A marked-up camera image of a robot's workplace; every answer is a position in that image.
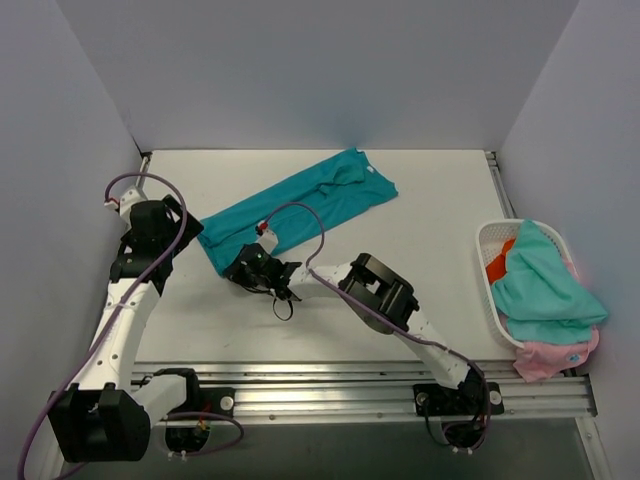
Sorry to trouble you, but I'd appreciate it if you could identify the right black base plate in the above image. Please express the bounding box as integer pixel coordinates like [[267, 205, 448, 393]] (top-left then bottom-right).
[[412, 382, 505, 417]]

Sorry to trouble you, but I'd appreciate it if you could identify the teal t-shirt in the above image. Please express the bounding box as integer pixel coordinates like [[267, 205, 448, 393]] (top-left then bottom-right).
[[198, 148, 398, 274]]

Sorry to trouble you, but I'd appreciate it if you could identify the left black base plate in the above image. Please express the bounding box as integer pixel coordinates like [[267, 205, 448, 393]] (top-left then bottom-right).
[[164, 386, 236, 418]]

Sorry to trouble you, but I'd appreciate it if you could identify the orange garment in basket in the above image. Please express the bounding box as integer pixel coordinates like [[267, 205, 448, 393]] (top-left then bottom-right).
[[485, 238, 515, 285]]

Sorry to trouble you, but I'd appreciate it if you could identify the mint green t-shirt in basket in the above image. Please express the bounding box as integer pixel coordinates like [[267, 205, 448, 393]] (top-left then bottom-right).
[[490, 220, 608, 345]]

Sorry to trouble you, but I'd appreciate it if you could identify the black loop cable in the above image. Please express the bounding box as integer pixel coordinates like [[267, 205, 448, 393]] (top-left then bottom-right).
[[272, 294, 296, 322]]

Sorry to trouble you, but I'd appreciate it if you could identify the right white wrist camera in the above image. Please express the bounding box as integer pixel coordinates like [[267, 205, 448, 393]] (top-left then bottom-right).
[[256, 222, 279, 255]]

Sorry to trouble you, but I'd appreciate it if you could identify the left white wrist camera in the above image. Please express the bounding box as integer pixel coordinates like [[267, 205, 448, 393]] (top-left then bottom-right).
[[104, 185, 147, 222]]

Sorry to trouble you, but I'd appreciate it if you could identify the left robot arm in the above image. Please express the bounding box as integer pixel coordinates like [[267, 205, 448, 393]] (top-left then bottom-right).
[[48, 195, 203, 463]]

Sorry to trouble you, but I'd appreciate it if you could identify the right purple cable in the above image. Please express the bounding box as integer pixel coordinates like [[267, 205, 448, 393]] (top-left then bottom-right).
[[257, 202, 486, 436]]

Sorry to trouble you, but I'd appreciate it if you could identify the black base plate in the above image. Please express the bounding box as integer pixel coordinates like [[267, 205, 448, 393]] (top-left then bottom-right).
[[412, 382, 505, 417], [164, 386, 236, 418]]

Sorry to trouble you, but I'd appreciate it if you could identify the white plastic laundry basket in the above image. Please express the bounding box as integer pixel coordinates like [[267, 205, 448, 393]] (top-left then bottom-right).
[[476, 219, 608, 348]]

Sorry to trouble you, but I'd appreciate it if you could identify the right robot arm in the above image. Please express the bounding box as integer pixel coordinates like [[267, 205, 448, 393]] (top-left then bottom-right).
[[223, 243, 488, 413]]

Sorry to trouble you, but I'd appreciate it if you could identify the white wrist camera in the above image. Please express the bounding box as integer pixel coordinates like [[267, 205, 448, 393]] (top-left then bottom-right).
[[256, 222, 279, 255], [104, 185, 147, 222]]

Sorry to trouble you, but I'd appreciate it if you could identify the aluminium mounting rail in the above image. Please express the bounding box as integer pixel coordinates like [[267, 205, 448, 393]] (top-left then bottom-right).
[[54, 360, 599, 426]]

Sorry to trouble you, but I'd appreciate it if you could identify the pink garment in basket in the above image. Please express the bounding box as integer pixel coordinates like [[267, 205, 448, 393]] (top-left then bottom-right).
[[513, 328, 600, 383]]

